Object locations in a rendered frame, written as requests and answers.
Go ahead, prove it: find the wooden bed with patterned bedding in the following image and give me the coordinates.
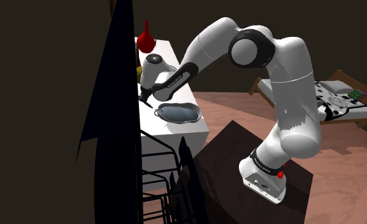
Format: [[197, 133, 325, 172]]
[[248, 69, 367, 129]]

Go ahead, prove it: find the dark robot stand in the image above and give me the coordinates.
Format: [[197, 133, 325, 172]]
[[170, 120, 314, 224]]

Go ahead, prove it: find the red vase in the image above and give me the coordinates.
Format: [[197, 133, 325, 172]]
[[136, 19, 157, 54]]

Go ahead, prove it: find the white table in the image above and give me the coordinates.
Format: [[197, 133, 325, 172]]
[[134, 37, 210, 192]]

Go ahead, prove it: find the black frame chair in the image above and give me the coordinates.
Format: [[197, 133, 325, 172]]
[[75, 0, 211, 224]]

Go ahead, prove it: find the grey-blue oval tray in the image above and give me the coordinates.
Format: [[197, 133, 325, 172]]
[[154, 102, 203, 125]]

